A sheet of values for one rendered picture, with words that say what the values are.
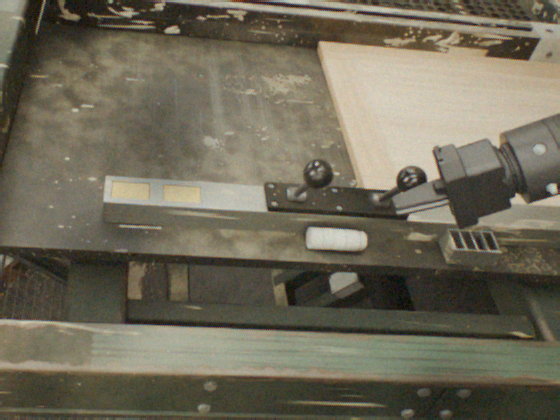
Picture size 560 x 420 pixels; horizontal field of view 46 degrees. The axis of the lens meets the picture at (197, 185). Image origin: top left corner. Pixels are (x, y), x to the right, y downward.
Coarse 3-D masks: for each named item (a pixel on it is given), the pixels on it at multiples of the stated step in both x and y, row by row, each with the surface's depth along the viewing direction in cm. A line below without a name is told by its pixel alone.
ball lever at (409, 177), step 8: (408, 168) 79; (416, 168) 79; (400, 176) 79; (408, 176) 79; (416, 176) 78; (424, 176) 79; (400, 184) 79; (408, 184) 79; (416, 184) 78; (392, 192) 85; (376, 200) 89; (384, 200) 88
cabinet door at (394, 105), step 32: (352, 64) 121; (384, 64) 122; (416, 64) 124; (448, 64) 125; (480, 64) 127; (512, 64) 128; (544, 64) 130; (352, 96) 113; (384, 96) 115; (416, 96) 116; (448, 96) 118; (480, 96) 119; (512, 96) 120; (544, 96) 122; (352, 128) 106; (384, 128) 108; (416, 128) 109; (448, 128) 110; (480, 128) 112; (352, 160) 103; (384, 160) 102; (416, 160) 103
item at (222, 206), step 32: (160, 192) 87; (224, 192) 89; (256, 192) 90; (160, 224) 88; (192, 224) 88; (224, 224) 89; (256, 224) 89; (288, 224) 89; (320, 224) 89; (352, 224) 90; (384, 224) 90; (416, 224) 90; (448, 224) 90; (480, 224) 91; (512, 224) 92; (544, 224) 93
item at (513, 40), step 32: (64, 0) 117; (96, 0) 117; (128, 0) 118; (160, 0) 118; (192, 0) 119; (224, 0) 123; (256, 0) 123; (288, 0) 124; (160, 32) 123; (192, 32) 123; (224, 32) 123; (256, 32) 123; (288, 32) 124; (320, 32) 124; (352, 32) 124; (384, 32) 124; (416, 32) 125; (448, 32) 125; (480, 32) 125; (512, 32) 127; (544, 32) 128
